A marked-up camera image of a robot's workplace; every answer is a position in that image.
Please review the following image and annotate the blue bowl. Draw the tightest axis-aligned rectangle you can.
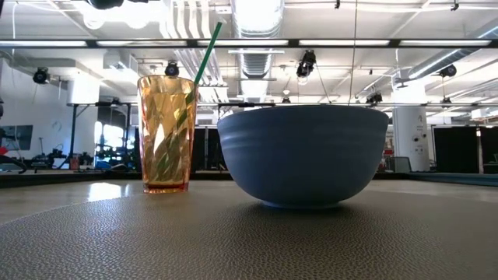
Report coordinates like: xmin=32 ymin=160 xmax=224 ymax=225
xmin=216 ymin=104 xmax=390 ymax=211

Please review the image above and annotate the amber faceted plastic cup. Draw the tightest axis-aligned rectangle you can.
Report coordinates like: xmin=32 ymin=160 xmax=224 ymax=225
xmin=137 ymin=75 xmax=199 ymax=194

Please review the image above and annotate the green plastic straw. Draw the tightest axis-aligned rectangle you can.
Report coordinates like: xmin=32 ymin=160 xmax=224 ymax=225
xmin=155 ymin=21 xmax=224 ymax=180

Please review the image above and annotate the round grey textured placemat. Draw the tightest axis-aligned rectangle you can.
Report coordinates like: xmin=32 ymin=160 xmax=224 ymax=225
xmin=0 ymin=190 xmax=498 ymax=280

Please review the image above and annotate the white round column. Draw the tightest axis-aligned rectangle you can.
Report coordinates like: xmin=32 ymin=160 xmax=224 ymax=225
xmin=391 ymin=107 xmax=431 ymax=173

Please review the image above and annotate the black partition panel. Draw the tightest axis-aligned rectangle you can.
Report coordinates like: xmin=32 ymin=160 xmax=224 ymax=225
xmin=433 ymin=126 xmax=480 ymax=174

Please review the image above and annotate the red and black equipment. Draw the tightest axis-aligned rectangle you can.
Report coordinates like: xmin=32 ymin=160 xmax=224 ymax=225
xmin=0 ymin=146 xmax=27 ymax=175

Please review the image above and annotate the black metal rig frame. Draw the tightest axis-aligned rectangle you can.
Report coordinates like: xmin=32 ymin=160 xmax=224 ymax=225
xmin=0 ymin=37 xmax=498 ymax=49

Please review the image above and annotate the silver ceiling ventilation duct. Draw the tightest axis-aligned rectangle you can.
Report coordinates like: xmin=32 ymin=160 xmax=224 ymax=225
xmin=231 ymin=0 xmax=286 ymax=103

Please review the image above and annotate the black background workbench frame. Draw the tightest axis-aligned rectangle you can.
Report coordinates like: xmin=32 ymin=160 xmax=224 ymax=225
xmin=65 ymin=101 xmax=135 ymax=170

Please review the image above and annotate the dark wall screen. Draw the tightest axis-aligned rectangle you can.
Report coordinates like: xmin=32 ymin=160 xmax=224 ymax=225
xmin=0 ymin=124 xmax=34 ymax=152

